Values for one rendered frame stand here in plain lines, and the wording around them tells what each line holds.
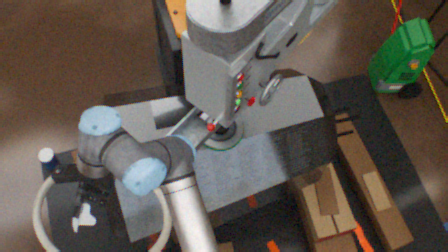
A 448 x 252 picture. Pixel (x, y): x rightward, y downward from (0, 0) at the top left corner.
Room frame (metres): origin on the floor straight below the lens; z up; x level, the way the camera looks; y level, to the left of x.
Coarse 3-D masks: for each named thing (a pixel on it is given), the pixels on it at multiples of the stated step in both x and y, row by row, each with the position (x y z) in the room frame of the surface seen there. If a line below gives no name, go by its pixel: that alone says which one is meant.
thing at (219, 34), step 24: (192, 0) 1.01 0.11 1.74; (216, 0) 1.01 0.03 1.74; (240, 0) 1.02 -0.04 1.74; (264, 0) 1.02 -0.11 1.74; (288, 0) 1.11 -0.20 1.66; (192, 24) 0.93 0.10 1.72; (216, 24) 0.91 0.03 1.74; (240, 24) 0.92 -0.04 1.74; (264, 24) 1.00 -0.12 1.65; (216, 48) 0.89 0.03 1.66; (240, 48) 0.91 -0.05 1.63
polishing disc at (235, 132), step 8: (208, 120) 1.04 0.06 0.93; (240, 120) 1.05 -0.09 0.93; (232, 128) 1.01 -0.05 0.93; (240, 128) 1.01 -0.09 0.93; (216, 136) 0.96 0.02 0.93; (224, 136) 0.97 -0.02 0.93; (232, 136) 0.97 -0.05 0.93; (240, 136) 0.97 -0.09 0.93; (208, 144) 0.92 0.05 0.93; (216, 144) 0.92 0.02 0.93; (224, 144) 0.93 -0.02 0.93; (232, 144) 0.93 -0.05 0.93
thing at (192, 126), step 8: (192, 112) 0.94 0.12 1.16; (184, 120) 0.91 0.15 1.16; (192, 120) 0.93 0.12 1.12; (200, 120) 0.93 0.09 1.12; (176, 128) 0.87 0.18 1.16; (184, 128) 0.89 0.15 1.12; (192, 128) 0.89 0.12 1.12; (200, 128) 0.90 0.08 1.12; (216, 128) 0.89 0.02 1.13; (184, 136) 0.86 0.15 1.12; (192, 136) 0.86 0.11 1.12; (200, 136) 0.86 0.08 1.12; (208, 136) 0.85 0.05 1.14; (200, 144) 0.81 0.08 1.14
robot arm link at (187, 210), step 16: (176, 144) 0.48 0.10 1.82; (192, 144) 0.50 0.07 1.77; (176, 160) 0.44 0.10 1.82; (192, 160) 0.46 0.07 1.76; (176, 176) 0.41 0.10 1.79; (192, 176) 0.42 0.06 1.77; (176, 192) 0.37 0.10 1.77; (192, 192) 0.38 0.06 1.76; (176, 208) 0.34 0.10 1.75; (192, 208) 0.34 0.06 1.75; (176, 224) 0.31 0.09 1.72; (192, 224) 0.31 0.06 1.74; (208, 224) 0.32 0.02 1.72; (192, 240) 0.28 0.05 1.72; (208, 240) 0.28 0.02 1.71
